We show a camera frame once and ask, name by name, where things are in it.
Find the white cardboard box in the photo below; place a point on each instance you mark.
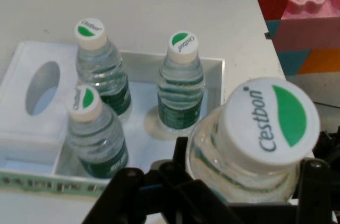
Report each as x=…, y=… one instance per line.
x=32, y=133

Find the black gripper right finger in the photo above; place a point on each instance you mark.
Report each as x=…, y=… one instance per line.
x=318, y=187

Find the black tape piece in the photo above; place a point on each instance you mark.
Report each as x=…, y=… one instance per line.
x=267, y=35

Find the water bottle with white cap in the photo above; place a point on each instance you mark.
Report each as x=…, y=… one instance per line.
x=101, y=75
x=180, y=88
x=95, y=141
x=265, y=117

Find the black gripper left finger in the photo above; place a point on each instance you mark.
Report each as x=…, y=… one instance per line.
x=159, y=197

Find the pink foam block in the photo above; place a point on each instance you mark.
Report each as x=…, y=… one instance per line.
x=308, y=30

